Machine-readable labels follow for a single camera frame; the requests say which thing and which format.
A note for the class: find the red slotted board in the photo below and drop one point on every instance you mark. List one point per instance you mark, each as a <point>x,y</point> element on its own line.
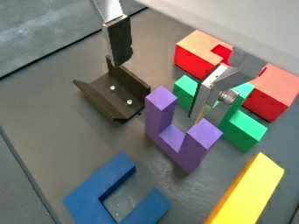
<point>198,52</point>

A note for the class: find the yellow long bar block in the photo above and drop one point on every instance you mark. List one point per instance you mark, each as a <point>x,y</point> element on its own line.
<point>244,200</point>

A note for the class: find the purple U-shaped block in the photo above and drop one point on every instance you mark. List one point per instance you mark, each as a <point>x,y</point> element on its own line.
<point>186,148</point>

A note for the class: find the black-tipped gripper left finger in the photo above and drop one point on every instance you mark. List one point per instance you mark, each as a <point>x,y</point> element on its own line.
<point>116,28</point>

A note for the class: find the blue U-shaped block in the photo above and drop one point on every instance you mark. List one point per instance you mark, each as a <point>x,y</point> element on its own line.
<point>84,201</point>

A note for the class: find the black angled bracket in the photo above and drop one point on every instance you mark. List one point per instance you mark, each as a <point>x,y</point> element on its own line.
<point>117,92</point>

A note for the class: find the green arch block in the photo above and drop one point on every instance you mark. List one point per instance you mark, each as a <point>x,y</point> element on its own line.
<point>241,130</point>

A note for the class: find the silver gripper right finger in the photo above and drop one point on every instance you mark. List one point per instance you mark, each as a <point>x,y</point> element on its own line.
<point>215,94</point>

